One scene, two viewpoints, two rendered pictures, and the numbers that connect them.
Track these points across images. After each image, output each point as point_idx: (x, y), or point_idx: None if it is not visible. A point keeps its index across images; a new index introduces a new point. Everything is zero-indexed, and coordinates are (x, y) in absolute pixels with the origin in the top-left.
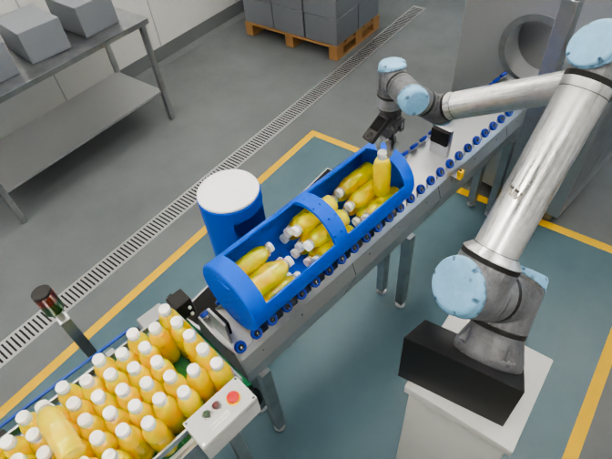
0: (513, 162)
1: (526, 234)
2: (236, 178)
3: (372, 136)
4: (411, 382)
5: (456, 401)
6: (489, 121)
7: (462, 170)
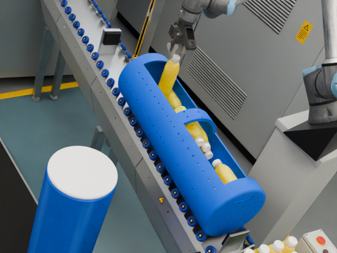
0: (147, 35)
1: None
2: (71, 158)
3: (194, 44)
4: (320, 159)
5: (336, 147)
6: (91, 16)
7: (136, 55)
